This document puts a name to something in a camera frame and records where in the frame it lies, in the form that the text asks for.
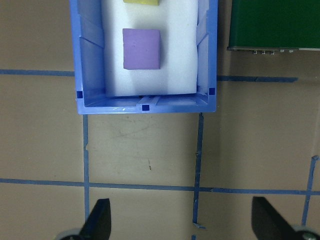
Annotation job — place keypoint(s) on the purple foam block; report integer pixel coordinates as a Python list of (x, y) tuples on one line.
[(141, 48)]

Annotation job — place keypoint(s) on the yellow foam block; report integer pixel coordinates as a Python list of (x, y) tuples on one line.
[(141, 2)]

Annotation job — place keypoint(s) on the blue plastic storage bin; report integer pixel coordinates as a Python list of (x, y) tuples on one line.
[(85, 62)]

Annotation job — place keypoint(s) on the white foam pad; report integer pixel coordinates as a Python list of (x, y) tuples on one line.
[(175, 62)]

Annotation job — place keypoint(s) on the green conveyor belt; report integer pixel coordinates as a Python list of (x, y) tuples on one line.
[(275, 22)]

